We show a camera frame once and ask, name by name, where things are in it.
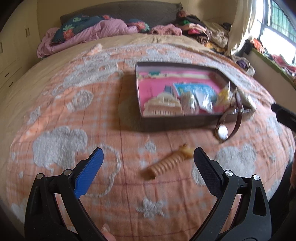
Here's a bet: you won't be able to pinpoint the beige spiral hair clip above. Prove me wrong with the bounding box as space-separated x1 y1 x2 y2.
147 144 194 179

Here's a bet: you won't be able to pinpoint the red strap wristwatch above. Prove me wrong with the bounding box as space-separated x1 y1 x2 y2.
214 89 251 143

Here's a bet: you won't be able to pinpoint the yellow item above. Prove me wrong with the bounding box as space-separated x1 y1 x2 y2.
216 82 233 107

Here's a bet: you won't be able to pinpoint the clear bag of jewelry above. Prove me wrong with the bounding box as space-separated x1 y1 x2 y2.
180 92 199 115

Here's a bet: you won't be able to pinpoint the white large hair claw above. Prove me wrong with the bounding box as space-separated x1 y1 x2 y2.
142 92 184 117

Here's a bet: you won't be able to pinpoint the blue earring card packet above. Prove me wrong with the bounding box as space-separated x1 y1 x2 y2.
164 84 179 98

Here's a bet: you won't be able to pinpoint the clear plastic packet in box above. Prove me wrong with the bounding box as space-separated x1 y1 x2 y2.
238 90 257 112

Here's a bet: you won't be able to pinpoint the clothes on window sill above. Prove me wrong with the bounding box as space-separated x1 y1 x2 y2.
244 38 295 82

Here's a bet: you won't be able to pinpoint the orange floral bed quilt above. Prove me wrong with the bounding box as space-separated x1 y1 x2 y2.
1 34 295 240

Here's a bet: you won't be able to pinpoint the barred window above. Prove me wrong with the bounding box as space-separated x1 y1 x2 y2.
256 1 295 65

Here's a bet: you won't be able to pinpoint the shallow cardboard box tray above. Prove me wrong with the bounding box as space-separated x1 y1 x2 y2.
135 62 254 132

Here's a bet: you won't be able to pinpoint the pile of clothes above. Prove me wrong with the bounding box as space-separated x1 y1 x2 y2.
175 10 232 55

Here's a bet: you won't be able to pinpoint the cream curtain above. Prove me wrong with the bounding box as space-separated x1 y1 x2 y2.
225 0 256 56

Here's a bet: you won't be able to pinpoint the cream wardrobe cabinets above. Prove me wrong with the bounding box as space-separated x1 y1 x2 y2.
0 14 40 93

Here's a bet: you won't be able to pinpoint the pink knitted garment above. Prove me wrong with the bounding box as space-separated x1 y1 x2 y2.
149 24 183 36

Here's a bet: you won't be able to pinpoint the dark floral pillow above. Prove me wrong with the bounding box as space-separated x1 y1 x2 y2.
52 14 150 44

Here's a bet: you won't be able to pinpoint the pink crumpled blanket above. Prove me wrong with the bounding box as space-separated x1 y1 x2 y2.
36 19 139 59

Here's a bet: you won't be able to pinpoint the dark quilted headboard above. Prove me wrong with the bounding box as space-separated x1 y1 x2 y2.
60 1 183 28

